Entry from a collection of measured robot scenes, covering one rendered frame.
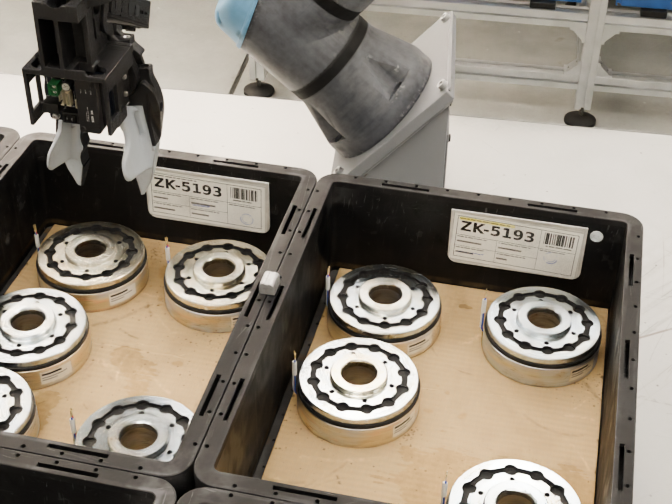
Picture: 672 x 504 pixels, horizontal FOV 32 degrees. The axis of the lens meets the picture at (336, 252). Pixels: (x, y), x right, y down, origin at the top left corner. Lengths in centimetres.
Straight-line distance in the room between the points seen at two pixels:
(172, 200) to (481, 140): 58
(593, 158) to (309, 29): 49
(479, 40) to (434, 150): 212
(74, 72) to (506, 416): 45
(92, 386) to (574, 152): 81
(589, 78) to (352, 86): 174
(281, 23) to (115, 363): 43
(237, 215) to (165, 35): 231
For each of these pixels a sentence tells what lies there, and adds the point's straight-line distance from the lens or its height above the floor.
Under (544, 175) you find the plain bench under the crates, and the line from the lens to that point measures 157.
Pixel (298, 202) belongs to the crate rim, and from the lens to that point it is 108.
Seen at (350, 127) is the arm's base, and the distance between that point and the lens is 133.
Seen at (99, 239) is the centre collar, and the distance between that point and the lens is 116.
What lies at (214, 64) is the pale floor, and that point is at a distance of 328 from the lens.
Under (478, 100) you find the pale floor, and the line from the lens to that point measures 314.
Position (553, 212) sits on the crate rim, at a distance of 109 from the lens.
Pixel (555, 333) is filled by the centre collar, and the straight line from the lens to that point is 106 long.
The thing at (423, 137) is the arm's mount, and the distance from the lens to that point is 132.
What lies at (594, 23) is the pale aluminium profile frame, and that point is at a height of 28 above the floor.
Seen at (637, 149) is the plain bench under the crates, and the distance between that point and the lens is 165.
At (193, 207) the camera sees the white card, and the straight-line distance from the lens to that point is 117.
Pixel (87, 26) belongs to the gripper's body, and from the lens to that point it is 95.
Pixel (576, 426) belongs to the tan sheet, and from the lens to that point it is 103.
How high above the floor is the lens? 155
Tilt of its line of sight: 37 degrees down
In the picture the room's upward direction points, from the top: 1 degrees clockwise
